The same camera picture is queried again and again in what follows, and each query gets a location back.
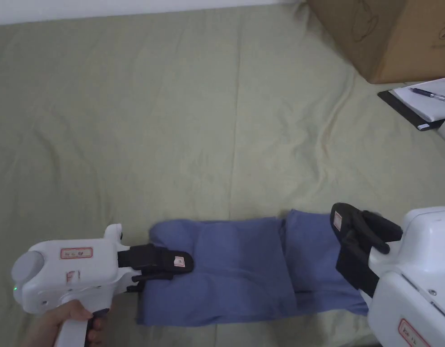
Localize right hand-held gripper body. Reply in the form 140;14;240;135
366;206;445;347

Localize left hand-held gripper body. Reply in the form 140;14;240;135
11;224;137;347

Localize blue garment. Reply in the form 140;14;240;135
135;209;371;326

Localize person's left hand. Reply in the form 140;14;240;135
22;300;114;347

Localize black clipboard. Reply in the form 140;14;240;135
377;86;445;131

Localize white paper sheets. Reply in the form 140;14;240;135
393;77;445;123

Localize bed with pale green sheet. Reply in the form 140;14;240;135
0;0;445;347

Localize blue pen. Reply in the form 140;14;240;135
410;87;445;104

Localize brown cardboard carton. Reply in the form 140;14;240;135
307;0;445;84

